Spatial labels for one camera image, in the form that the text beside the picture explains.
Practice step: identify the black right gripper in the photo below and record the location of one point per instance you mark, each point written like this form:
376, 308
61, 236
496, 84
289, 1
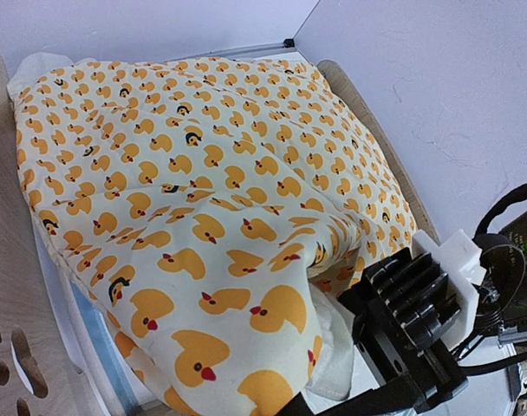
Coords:
414, 368

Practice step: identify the duck print mattress cushion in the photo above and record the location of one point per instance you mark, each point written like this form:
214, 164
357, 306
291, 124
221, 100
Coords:
213, 211

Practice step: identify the wooden striped pet bed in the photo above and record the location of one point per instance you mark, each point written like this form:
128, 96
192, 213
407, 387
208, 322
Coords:
53, 340

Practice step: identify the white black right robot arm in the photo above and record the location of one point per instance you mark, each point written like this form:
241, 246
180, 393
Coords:
502, 302

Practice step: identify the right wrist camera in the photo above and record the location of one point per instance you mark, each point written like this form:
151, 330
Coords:
424, 293

